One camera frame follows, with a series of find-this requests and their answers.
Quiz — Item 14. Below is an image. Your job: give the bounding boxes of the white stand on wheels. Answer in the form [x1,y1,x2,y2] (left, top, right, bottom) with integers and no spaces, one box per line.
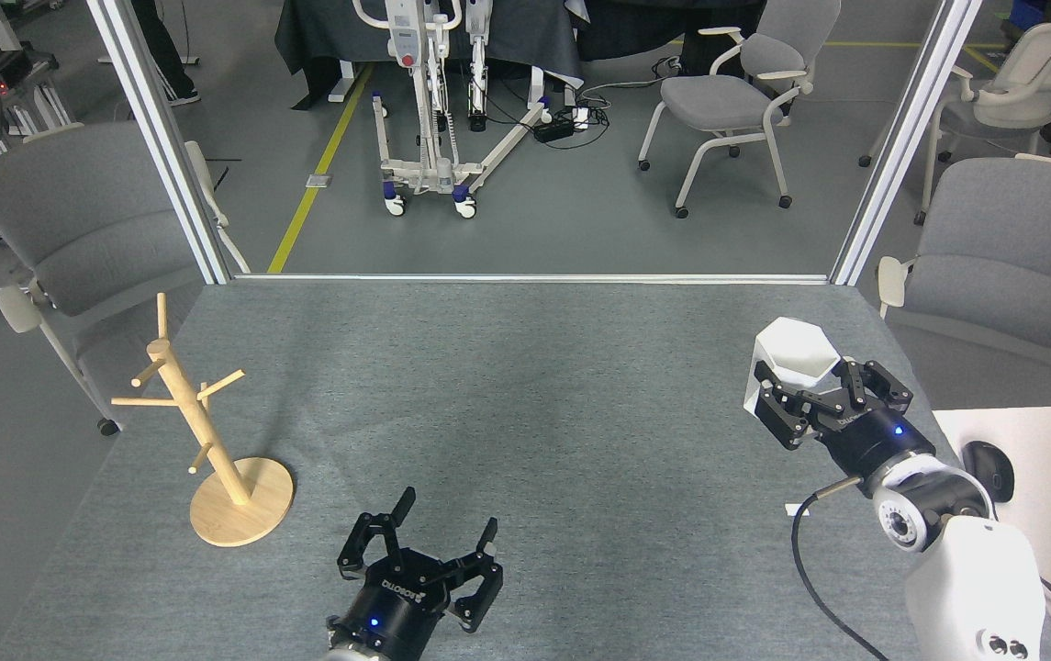
[351,0,555,219]

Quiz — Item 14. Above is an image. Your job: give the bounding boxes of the black computer mouse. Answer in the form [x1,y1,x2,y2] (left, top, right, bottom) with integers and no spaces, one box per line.
[962,441,1015,503]

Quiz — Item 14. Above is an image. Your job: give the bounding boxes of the person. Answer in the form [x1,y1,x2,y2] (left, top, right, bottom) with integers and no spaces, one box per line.
[129,0,201,106]

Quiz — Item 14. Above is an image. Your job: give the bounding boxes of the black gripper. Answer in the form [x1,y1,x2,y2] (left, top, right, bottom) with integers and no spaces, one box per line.
[328,487,505,661]
[755,358,937,478]

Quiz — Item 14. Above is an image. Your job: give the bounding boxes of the black cloth-covered table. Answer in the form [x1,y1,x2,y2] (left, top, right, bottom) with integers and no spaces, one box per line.
[274,0,586,109]

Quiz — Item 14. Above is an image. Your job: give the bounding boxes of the cream mesh-back chair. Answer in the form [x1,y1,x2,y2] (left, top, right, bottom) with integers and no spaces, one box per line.
[859,20,1051,227]

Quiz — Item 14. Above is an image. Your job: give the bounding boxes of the silver post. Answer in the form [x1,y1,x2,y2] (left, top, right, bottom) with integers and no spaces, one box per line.
[829,0,985,286]
[86,0,239,286]

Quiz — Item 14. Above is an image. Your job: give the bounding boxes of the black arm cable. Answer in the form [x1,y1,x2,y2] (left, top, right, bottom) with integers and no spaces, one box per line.
[788,476,893,661]

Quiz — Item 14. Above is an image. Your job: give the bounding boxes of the grey chair with cream frame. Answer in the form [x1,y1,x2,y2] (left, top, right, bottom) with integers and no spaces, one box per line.
[638,0,843,219]
[877,154,1051,405]
[0,121,251,437]

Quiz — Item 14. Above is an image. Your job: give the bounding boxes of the power strip with plugs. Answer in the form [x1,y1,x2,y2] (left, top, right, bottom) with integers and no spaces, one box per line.
[533,108,592,143]

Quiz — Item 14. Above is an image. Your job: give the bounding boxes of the white faceted cup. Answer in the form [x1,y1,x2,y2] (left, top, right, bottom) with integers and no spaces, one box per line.
[743,317,843,419]

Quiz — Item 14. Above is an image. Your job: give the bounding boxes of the wooden cup rack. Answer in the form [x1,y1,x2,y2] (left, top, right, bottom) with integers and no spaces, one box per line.
[111,293,296,549]

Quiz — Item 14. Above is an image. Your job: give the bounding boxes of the silver crossbar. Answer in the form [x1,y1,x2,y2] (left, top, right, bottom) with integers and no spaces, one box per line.
[233,273,831,286]

